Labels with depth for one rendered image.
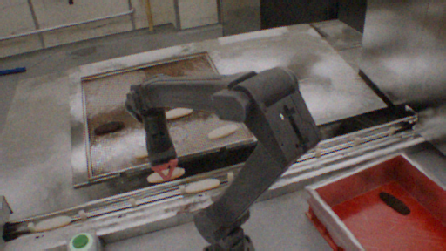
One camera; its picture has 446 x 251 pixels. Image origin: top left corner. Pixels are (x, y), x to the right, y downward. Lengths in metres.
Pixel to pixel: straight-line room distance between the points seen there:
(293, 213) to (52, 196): 0.71
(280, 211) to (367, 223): 0.23
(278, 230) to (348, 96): 0.59
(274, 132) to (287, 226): 0.53
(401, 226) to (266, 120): 0.64
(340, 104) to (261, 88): 0.84
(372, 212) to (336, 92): 0.49
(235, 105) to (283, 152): 0.09
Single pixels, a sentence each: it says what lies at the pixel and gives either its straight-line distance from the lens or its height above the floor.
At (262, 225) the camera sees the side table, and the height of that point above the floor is 0.82.
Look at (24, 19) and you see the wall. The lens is 4.71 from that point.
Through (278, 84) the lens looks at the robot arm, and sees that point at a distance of 0.51.
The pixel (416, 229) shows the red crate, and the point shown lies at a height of 0.82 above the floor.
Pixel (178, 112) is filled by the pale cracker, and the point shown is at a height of 0.93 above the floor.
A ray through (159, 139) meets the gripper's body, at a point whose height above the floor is 1.06.
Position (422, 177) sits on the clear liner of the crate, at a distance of 1.07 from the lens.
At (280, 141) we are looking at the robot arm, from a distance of 0.49.
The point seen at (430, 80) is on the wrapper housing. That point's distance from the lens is 1.22.
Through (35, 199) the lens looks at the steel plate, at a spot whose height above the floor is 0.82.
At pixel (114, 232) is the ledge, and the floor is 0.86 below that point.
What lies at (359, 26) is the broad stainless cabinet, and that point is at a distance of 3.23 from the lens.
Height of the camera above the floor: 1.58
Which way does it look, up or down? 35 degrees down
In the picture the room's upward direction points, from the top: 5 degrees counter-clockwise
